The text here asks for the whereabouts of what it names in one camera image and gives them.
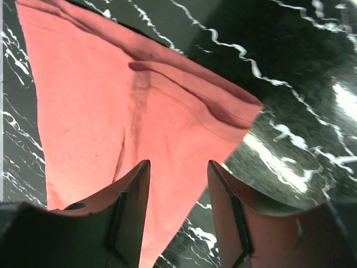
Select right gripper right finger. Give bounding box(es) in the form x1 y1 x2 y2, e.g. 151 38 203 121
208 160 356 267

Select red t shirt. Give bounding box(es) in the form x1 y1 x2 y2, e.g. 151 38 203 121
16 1 263 267

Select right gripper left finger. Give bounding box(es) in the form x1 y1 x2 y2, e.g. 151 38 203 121
1 160 151 268

